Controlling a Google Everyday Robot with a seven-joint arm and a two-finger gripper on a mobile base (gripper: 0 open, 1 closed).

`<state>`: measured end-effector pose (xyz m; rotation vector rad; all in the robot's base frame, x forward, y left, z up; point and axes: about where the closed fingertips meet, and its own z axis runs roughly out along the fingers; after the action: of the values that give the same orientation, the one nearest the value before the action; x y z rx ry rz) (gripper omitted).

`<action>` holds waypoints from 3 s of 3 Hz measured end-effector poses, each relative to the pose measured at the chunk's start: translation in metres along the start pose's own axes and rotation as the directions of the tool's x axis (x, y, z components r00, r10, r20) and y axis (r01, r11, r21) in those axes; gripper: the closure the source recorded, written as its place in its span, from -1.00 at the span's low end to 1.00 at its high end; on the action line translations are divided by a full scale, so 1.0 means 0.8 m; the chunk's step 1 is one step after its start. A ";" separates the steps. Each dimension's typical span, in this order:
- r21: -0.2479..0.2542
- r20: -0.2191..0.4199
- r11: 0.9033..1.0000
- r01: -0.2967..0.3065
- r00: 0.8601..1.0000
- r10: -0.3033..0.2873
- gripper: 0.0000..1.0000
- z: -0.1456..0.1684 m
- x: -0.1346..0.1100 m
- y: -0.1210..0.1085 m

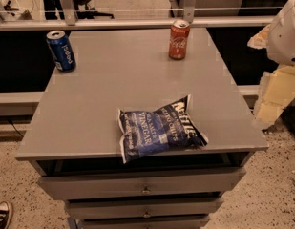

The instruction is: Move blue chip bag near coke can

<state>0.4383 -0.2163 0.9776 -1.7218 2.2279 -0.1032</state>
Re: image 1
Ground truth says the metal window rail frame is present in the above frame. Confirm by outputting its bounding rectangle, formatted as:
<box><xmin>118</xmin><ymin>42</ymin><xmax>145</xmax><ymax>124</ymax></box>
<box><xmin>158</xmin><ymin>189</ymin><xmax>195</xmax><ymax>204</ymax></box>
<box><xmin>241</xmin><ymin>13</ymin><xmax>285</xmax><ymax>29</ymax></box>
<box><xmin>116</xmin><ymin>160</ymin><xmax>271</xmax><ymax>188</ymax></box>
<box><xmin>0</xmin><ymin>0</ymin><xmax>274</xmax><ymax>31</ymax></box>

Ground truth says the grey drawer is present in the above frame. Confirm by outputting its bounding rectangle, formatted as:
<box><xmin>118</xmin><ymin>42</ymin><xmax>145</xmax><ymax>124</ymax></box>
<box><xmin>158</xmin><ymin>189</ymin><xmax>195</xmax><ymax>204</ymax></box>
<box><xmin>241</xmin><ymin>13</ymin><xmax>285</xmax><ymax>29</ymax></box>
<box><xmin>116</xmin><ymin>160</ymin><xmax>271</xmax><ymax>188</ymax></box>
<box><xmin>66</xmin><ymin>198</ymin><xmax>223</xmax><ymax>219</ymax></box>
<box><xmin>82</xmin><ymin>215</ymin><xmax>209</xmax><ymax>229</ymax></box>
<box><xmin>38</xmin><ymin>167</ymin><xmax>245</xmax><ymax>200</ymax></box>

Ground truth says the top grey drawer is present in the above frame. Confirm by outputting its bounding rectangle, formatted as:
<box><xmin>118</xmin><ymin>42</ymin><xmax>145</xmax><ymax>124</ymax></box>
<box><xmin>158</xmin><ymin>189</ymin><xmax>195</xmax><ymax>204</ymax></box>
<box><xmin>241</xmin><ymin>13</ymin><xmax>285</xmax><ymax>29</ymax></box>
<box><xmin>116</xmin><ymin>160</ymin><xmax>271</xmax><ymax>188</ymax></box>
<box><xmin>38</xmin><ymin>167</ymin><xmax>245</xmax><ymax>200</ymax></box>

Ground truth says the black floor cable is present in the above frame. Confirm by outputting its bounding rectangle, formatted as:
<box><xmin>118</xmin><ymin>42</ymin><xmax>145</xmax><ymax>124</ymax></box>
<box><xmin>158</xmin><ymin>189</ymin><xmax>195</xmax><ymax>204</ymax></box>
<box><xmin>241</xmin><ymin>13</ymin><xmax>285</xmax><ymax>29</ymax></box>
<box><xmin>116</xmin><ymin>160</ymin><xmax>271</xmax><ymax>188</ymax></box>
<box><xmin>7</xmin><ymin>117</ymin><xmax>26</xmax><ymax>139</ymax></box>

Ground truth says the middle grey drawer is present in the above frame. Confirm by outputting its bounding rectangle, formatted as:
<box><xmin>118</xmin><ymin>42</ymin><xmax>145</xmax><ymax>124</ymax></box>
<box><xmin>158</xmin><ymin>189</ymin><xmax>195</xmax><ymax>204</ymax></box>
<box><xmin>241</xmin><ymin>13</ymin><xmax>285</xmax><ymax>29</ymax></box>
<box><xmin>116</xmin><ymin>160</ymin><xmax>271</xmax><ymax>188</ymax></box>
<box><xmin>66</xmin><ymin>198</ymin><xmax>223</xmax><ymax>219</ymax></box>

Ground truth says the grey drawer cabinet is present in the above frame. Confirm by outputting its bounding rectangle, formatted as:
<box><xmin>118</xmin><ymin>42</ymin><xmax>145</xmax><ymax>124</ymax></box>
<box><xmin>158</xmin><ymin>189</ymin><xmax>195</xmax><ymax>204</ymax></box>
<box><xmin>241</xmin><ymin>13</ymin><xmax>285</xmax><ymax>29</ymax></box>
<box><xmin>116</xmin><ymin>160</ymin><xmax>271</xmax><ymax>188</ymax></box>
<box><xmin>17</xmin><ymin>29</ymin><xmax>267</xmax><ymax>229</ymax></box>

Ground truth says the black office chair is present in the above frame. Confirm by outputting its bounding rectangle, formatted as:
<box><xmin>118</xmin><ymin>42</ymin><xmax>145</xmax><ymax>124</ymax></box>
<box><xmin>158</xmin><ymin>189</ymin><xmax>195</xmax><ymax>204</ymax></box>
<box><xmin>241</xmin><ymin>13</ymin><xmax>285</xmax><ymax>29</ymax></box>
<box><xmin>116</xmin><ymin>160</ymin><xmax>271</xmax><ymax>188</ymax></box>
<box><xmin>43</xmin><ymin>0</ymin><xmax>114</xmax><ymax>20</ymax></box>

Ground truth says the bottom grey drawer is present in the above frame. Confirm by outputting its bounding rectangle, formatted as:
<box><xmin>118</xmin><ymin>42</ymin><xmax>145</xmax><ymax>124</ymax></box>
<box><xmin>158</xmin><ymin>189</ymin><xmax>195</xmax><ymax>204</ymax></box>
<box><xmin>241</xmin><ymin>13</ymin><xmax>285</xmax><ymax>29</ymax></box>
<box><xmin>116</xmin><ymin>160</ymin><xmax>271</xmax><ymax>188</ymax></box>
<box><xmin>82</xmin><ymin>215</ymin><xmax>209</xmax><ymax>229</ymax></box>

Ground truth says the black white sneaker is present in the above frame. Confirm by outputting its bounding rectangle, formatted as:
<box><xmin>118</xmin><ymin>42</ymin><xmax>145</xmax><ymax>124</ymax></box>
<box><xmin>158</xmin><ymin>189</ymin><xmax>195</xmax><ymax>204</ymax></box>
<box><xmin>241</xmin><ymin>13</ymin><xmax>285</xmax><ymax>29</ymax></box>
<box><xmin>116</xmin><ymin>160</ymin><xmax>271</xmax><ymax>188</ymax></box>
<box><xmin>0</xmin><ymin>201</ymin><xmax>13</xmax><ymax>229</ymax></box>

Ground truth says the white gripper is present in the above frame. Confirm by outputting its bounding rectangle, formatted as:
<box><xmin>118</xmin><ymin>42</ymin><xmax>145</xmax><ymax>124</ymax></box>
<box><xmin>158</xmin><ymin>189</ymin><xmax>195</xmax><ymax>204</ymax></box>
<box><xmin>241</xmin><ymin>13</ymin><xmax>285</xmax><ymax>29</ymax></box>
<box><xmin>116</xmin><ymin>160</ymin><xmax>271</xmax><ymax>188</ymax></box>
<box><xmin>247</xmin><ymin>0</ymin><xmax>295</xmax><ymax>125</ymax></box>

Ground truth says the red coke can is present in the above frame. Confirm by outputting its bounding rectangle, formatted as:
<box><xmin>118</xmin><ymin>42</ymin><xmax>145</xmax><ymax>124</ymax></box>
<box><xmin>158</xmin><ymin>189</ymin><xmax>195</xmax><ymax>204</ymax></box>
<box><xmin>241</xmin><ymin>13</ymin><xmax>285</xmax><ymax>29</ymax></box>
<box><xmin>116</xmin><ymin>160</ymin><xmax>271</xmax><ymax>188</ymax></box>
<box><xmin>169</xmin><ymin>19</ymin><xmax>190</xmax><ymax>60</ymax></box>

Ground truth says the blue pepsi can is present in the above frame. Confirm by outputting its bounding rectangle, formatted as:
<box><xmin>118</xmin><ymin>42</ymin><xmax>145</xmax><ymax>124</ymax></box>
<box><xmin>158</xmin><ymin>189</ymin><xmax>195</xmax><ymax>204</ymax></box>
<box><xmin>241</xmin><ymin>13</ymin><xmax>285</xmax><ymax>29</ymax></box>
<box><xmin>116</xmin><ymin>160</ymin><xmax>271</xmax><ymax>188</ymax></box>
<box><xmin>47</xmin><ymin>31</ymin><xmax>76</xmax><ymax>73</ymax></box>

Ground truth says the blue chip bag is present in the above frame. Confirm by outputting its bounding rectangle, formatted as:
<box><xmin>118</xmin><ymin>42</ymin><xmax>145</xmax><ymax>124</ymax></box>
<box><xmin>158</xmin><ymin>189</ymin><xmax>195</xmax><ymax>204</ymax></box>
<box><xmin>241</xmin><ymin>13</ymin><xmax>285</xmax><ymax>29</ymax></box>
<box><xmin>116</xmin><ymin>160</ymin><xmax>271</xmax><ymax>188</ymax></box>
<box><xmin>118</xmin><ymin>95</ymin><xmax>208</xmax><ymax>163</ymax></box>

